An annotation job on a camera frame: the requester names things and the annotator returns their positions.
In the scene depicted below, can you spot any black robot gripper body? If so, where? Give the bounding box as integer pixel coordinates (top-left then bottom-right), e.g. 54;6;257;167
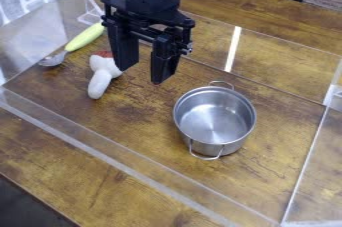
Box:
101;0;197;56

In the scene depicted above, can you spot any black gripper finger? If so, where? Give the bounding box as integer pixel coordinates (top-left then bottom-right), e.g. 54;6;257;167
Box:
151;34;181;84
107;23;139;71

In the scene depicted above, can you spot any white plush mushroom red cap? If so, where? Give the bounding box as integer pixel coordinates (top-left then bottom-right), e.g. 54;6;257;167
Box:
87;51;123;99

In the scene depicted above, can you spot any silver steel pot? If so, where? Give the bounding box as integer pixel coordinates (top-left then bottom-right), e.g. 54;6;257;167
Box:
173;80;257;161

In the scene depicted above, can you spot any clear acrylic triangle bracket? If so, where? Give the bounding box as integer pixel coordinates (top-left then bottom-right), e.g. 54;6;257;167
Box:
78;0;103;26

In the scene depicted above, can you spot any spoon with green handle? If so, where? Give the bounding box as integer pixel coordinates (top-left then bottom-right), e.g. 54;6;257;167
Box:
39;22;105;67

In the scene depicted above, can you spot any clear acrylic barrier front wall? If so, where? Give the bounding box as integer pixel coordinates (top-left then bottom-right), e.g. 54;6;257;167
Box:
0;86;281;227

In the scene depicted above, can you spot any clear acrylic right wall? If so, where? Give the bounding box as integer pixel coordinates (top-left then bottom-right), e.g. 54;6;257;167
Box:
281;60;342;227

